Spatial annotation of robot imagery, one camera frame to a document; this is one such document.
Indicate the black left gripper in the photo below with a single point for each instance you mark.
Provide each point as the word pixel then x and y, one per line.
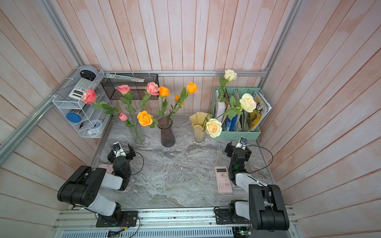
pixel 131 153

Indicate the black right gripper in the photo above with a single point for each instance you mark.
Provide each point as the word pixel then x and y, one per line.
pixel 232 149

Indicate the cream rose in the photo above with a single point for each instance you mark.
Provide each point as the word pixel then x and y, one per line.
pixel 229 76
pixel 237 107
pixel 212 126

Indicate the pink rose bud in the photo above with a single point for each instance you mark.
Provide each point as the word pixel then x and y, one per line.
pixel 124 118

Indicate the orange rose large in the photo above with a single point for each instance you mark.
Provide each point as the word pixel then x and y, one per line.
pixel 147 120

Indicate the orange carnation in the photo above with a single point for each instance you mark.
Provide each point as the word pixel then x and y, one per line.
pixel 179 102

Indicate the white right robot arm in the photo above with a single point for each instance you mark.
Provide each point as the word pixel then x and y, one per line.
pixel 265 209

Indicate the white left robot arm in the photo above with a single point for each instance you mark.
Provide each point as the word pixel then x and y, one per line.
pixel 82 188

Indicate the pink heart-shaped box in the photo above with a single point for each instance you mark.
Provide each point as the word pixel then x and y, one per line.
pixel 108 167

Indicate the blue folder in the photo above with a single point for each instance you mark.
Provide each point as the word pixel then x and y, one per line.
pixel 231 123

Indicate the clear glass vase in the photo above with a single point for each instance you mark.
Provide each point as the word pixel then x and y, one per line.
pixel 137 133

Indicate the pink calculator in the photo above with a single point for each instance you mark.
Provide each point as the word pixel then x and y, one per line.
pixel 222 179

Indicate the white mug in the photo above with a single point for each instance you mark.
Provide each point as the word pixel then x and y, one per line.
pixel 94 127

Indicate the mint green file organizer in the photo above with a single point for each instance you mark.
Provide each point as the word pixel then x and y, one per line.
pixel 235 135

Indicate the white book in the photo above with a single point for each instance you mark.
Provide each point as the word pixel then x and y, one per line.
pixel 220 108

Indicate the yellow cover magazine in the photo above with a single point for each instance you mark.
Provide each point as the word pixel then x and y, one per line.
pixel 262 109

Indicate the dark purple glass vase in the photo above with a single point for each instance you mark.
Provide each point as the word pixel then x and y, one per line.
pixel 167 136

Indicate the yellow ruffled vase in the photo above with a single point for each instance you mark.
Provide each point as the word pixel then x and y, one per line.
pixel 198 124

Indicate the blue lidded jar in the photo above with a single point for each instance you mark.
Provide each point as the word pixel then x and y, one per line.
pixel 74 116

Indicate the white desk calculator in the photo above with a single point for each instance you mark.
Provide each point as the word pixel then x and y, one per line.
pixel 80 88

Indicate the round grey speaker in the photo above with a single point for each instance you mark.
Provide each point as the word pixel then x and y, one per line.
pixel 88 72

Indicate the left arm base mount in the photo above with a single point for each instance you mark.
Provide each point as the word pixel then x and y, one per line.
pixel 118 219

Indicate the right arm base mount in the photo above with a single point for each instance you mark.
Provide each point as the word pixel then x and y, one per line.
pixel 238 212

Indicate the white wire wall shelf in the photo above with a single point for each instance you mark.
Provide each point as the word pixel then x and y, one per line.
pixel 64 103

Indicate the black mesh wall basket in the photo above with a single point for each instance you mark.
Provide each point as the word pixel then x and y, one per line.
pixel 136 81

